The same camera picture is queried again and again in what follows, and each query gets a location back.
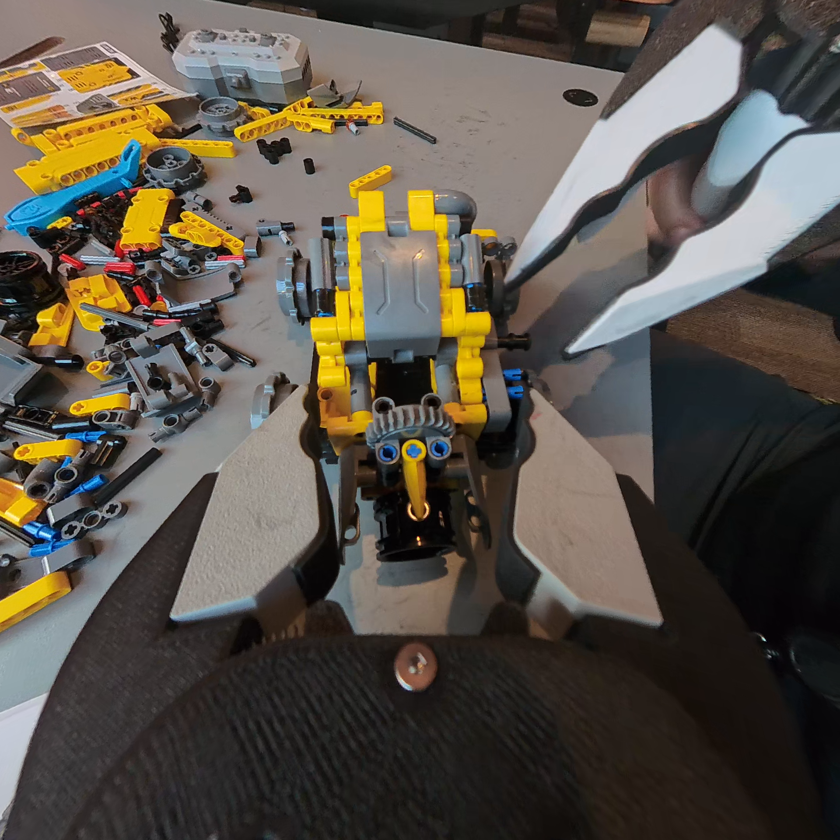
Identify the loose yellow beams group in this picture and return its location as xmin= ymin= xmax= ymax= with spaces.
xmin=235 ymin=97 xmax=385 ymax=139

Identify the dark grey curved panel piece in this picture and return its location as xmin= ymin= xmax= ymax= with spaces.
xmin=307 ymin=80 xmax=363 ymax=109

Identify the yellow toy brick vehicle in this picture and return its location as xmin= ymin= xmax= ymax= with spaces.
xmin=252 ymin=189 xmax=532 ymax=562

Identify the person's right hand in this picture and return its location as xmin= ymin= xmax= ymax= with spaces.
xmin=646 ymin=157 xmax=713 ymax=247

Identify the yellow short five-hole beam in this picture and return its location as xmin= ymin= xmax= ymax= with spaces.
xmin=349 ymin=165 xmax=393 ymax=198

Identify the dark grey sprocket wheel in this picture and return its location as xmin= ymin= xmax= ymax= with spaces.
xmin=143 ymin=147 xmax=206 ymax=188
xmin=197 ymin=97 xmax=245 ymax=135

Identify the black gear brick assembly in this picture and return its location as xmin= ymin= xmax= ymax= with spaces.
xmin=364 ymin=394 xmax=457 ymax=519

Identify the pile of dark brick pieces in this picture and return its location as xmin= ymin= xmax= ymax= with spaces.
xmin=0 ymin=190 xmax=296 ymax=631

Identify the yellow grey sticker sheet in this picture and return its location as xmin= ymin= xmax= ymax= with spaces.
xmin=0 ymin=41 xmax=198 ymax=129

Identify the blue brick separator tool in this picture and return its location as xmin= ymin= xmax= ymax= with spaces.
xmin=3 ymin=139 xmax=144 ymax=237

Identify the yellow thin single beam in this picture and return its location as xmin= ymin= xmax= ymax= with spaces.
xmin=157 ymin=138 xmax=237 ymax=160

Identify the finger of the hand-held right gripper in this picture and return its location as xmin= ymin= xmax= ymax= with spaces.
xmin=564 ymin=128 xmax=840 ymax=358
xmin=505 ymin=23 xmax=750 ymax=286

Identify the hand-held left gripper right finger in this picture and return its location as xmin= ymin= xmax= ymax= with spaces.
xmin=495 ymin=387 xmax=665 ymax=641

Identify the black spoked wheel rim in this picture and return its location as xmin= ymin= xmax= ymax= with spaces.
xmin=0 ymin=251 xmax=53 ymax=309

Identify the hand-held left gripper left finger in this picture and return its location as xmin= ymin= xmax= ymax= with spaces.
xmin=169 ymin=384 xmax=342 ymax=624

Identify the grey brick battery box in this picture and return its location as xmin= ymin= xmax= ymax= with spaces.
xmin=172 ymin=28 xmax=312 ymax=102

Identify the stack of yellow long beams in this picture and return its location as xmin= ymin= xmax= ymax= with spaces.
xmin=13 ymin=104 xmax=173 ymax=194

